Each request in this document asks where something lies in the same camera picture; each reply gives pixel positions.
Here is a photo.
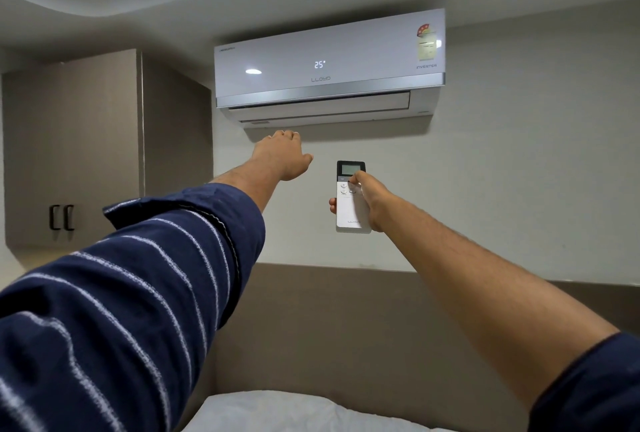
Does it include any person's left hand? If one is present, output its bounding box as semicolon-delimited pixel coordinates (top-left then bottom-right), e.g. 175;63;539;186
250;130;314;182

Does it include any person's right hand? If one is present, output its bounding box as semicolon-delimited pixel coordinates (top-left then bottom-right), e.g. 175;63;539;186
329;171;401;234

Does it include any white air conditioner remote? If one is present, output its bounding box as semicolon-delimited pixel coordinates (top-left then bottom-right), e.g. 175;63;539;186
335;160;372;234

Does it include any person's right forearm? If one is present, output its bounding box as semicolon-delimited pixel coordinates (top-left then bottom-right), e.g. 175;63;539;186
377;195;621;410

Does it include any person's left forearm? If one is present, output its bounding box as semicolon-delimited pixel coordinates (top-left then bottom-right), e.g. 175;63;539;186
210;159;281;213

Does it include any yellow energy rating sticker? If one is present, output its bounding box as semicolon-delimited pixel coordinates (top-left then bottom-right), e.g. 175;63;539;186
416;23;438;61

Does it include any brown padded headboard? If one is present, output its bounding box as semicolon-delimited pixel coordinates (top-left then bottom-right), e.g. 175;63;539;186
172;263;640;432

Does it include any white pillow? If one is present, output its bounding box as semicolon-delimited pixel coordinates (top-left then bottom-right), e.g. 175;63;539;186
181;391;456;432

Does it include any navy striped left sleeve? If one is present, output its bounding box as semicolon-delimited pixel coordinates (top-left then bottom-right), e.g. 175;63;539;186
0;183;266;432

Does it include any navy right sleeve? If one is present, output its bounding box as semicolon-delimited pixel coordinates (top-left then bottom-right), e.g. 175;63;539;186
527;332;640;432

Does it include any white wall air conditioner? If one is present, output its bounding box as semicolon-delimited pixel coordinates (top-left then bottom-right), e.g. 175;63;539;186
214;8;447;129

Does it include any beige wall cabinet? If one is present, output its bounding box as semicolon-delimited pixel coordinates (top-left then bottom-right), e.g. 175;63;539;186
1;49;214;250

